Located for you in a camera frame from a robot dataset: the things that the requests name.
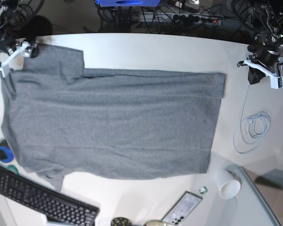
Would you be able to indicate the smartphone with clear case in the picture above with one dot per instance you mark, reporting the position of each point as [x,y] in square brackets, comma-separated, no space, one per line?
[182,209]

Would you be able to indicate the glass side table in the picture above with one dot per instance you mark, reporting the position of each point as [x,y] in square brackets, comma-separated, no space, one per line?
[259,201]

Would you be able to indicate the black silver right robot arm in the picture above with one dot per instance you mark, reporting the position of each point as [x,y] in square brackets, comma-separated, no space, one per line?
[14,15]

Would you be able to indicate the black computer keyboard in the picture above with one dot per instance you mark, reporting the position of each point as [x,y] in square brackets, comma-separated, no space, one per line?
[52,204]

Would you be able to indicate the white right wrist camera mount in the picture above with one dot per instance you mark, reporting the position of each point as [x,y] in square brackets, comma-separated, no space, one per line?
[12,54]

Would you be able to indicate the olive round container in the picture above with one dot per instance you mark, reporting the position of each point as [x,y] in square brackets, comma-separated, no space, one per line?
[155,223]

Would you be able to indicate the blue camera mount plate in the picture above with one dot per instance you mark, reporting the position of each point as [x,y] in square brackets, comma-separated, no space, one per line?
[113,3]

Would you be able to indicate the grey t-shirt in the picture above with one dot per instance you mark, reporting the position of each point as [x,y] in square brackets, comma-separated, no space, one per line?
[60,117]

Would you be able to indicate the blue black tape measure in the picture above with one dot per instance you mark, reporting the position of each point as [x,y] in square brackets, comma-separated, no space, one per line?
[6,154]

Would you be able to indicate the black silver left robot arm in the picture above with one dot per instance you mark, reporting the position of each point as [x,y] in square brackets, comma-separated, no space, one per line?
[265,59]

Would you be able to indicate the black power strip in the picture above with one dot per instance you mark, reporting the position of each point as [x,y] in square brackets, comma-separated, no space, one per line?
[189,19]

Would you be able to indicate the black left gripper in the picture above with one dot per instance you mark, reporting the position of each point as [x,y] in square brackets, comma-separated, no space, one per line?
[255,75]

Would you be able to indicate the white paper cup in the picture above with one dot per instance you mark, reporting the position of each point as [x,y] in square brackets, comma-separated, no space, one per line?
[227,184]

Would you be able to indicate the small green white packet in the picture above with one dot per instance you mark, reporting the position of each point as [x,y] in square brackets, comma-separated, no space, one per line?
[203,190]

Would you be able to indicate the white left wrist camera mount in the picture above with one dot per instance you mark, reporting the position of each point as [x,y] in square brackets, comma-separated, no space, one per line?
[274,73]

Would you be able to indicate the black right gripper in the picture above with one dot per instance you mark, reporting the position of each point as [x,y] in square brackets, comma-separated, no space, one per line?
[31,51]

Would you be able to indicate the green tape roll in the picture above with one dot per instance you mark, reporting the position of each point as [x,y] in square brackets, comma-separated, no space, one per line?
[13,169]

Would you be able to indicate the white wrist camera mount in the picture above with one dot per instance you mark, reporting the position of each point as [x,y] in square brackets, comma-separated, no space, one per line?
[12,54]
[274,73]

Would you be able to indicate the black dotted round lid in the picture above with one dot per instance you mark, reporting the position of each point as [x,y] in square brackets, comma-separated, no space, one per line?
[121,222]

